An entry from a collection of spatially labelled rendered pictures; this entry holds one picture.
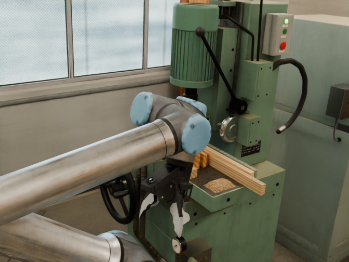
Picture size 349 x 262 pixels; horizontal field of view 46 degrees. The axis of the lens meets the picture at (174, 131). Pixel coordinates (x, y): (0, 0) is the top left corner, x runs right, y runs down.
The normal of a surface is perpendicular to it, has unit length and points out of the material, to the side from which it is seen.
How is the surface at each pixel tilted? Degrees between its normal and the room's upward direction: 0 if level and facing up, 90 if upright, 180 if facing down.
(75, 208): 0
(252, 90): 90
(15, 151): 90
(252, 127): 90
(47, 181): 56
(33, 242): 80
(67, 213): 1
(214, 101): 90
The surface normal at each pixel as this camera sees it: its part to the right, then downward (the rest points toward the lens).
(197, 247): 0.05, -0.93
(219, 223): 0.58, 0.32
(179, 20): -0.68, 0.23
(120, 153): 0.44, -0.23
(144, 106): -0.80, -0.18
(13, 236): 0.69, 0.12
